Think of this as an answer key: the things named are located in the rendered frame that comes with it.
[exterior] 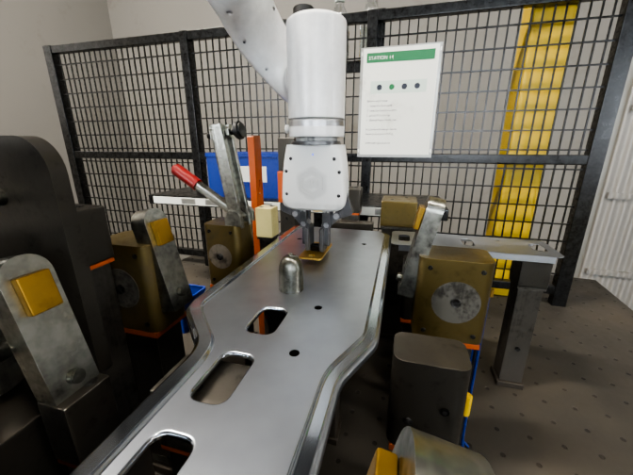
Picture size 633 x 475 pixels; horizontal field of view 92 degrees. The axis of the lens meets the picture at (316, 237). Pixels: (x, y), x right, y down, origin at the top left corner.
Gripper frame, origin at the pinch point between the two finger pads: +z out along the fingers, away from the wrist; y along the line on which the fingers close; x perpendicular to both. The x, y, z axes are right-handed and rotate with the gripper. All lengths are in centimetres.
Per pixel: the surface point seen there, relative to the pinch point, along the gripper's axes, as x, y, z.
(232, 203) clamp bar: -1.9, -14.3, -5.5
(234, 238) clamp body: -3.0, -13.8, 0.5
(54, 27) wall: 144, -232, -93
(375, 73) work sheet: 54, 3, -35
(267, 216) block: 6.0, -11.6, -1.6
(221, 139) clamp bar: -1.9, -15.2, -15.7
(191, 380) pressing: -30.4, -2.2, 3.2
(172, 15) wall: 185, -164, -108
